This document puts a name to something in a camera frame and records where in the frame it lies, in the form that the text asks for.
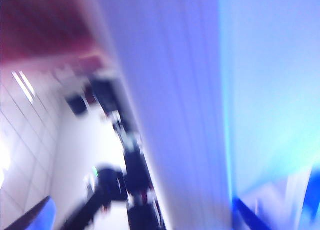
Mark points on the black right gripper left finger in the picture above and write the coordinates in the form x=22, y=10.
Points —
x=37, y=217

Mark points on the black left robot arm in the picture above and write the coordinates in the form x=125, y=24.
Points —
x=135, y=170

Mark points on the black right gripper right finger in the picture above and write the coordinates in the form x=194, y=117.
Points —
x=245, y=217

